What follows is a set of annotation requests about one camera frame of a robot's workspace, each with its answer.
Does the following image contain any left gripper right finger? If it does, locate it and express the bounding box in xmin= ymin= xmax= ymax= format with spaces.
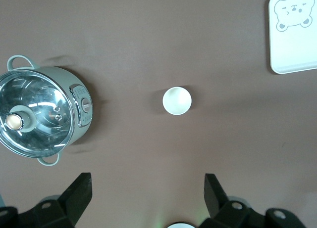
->
xmin=198 ymin=173 xmax=306 ymax=228

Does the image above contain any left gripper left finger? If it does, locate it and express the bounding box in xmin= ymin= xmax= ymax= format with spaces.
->
xmin=0 ymin=173 xmax=93 ymax=228

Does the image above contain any white plastic cup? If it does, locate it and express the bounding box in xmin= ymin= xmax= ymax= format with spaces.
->
xmin=162 ymin=86 xmax=193 ymax=115

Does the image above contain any cream tray with bear print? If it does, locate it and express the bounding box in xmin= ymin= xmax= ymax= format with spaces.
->
xmin=268 ymin=0 xmax=317 ymax=75

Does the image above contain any glass pot lid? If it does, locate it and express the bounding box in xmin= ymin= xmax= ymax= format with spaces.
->
xmin=0 ymin=70 xmax=76 ymax=157

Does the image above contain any grey-green electric cooking pot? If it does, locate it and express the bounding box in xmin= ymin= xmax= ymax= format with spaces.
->
xmin=0 ymin=55 xmax=94 ymax=167

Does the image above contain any brown table cover mat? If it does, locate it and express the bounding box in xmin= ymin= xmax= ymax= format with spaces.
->
xmin=0 ymin=0 xmax=317 ymax=228

